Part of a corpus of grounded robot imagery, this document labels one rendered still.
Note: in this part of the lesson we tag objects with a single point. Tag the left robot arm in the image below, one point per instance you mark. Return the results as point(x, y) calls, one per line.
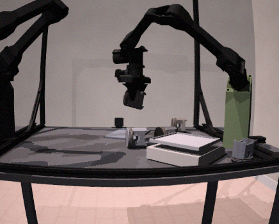
point(178, 17)

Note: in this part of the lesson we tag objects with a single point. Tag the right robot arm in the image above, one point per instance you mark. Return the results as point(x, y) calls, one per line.
point(52, 12)

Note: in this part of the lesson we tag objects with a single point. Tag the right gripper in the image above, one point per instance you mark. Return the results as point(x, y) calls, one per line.
point(4, 80)

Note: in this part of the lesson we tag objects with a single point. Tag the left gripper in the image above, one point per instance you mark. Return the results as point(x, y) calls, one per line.
point(136, 70)

